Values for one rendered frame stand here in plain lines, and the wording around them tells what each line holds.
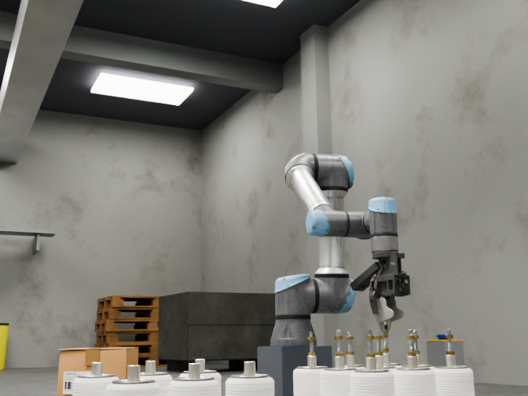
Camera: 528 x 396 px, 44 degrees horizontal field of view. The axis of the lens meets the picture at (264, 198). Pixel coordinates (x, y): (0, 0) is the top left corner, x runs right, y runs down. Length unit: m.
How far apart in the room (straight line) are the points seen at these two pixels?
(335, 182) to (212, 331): 4.71
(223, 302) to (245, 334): 0.41
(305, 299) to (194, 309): 4.60
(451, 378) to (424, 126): 4.15
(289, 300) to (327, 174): 0.44
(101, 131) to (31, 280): 2.39
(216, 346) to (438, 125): 3.13
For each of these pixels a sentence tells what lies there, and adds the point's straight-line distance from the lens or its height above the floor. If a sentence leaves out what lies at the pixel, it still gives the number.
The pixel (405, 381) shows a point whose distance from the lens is 1.52.
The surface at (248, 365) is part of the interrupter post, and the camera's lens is 1.31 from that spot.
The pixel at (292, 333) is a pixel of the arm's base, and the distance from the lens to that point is 2.10.
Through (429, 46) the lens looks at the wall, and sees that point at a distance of 5.74.
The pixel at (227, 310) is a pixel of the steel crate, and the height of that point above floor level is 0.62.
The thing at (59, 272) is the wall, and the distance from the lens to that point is 9.51.
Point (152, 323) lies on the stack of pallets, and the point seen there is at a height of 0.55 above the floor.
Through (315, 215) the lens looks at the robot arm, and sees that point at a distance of 1.83.
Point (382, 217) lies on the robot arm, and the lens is 1.80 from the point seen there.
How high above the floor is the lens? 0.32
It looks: 12 degrees up
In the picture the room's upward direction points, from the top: 1 degrees counter-clockwise
